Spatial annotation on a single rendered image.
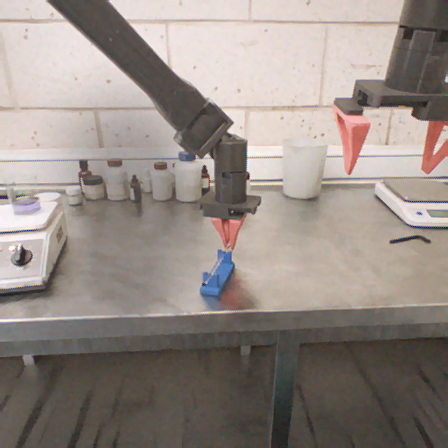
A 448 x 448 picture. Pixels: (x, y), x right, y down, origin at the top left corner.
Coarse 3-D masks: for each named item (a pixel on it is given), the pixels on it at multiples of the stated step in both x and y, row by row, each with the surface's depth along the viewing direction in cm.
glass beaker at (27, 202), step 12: (12, 180) 62; (24, 180) 62; (36, 180) 65; (12, 192) 63; (24, 192) 63; (36, 192) 65; (12, 204) 64; (24, 204) 64; (36, 204) 65; (24, 216) 65
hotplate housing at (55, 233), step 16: (48, 224) 66; (64, 224) 74; (0, 240) 60; (16, 240) 61; (48, 240) 62; (64, 240) 72; (48, 256) 61; (48, 272) 60; (0, 288) 57; (16, 288) 58; (32, 288) 58
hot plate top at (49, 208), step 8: (0, 208) 69; (8, 208) 69; (48, 208) 69; (56, 208) 70; (0, 216) 65; (8, 216) 65; (32, 216) 65; (40, 216) 65; (48, 216) 65; (0, 224) 62; (8, 224) 62; (16, 224) 62; (24, 224) 62; (32, 224) 62; (40, 224) 62
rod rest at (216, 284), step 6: (222, 252) 64; (228, 252) 64; (228, 258) 64; (222, 264) 65; (228, 264) 65; (234, 264) 65; (216, 270) 63; (222, 270) 63; (228, 270) 63; (204, 276) 57; (216, 276) 57; (222, 276) 61; (228, 276) 62; (210, 282) 57; (216, 282) 57; (222, 282) 59; (204, 288) 57; (210, 288) 57; (216, 288) 57; (222, 288) 58; (204, 294) 58; (210, 294) 57; (216, 294) 57
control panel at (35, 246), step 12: (24, 240) 61; (36, 240) 61; (0, 252) 59; (12, 252) 59; (36, 252) 60; (0, 264) 58; (12, 264) 58; (36, 264) 58; (0, 276) 57; (12, 276) 57; (24, 276) 57
